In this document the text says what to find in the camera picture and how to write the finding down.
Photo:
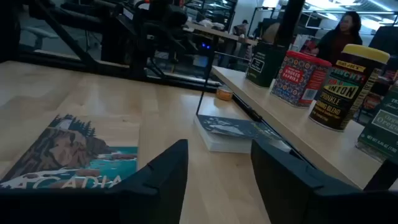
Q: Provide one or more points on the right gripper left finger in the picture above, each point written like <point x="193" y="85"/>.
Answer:
<point x="155" y="193"/>

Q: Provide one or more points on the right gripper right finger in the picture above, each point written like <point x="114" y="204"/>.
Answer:
<point x="295" y="193"/>

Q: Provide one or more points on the oregano jar green lid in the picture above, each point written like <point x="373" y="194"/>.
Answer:
<point x="381" y="130"/>

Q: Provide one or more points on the red smoked paprika tin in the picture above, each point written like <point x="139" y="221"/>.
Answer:
<point x="298" y="81"/>

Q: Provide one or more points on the onion spice jar yellow lid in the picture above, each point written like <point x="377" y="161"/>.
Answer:
<point x="345" y="90"/>

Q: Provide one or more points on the dark green spice tin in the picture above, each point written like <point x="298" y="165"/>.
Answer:
<point x="264" y="65"/>

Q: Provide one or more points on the wooden shelf black metal legs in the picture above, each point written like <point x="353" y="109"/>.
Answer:
<point x="280" y="124"/>

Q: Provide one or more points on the Acadia picture book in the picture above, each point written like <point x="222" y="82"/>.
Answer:
<point x="68" y="155"/>

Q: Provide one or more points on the person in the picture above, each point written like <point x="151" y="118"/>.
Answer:
<point x="241" y="28"/>
<point x="339" y="40"/>

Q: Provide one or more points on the long wooden workbench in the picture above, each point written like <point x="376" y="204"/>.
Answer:
<point x="217" y="32"/>

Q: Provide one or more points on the black aluminium table frame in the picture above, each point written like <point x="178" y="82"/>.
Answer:
<point x="93" y="67"/>

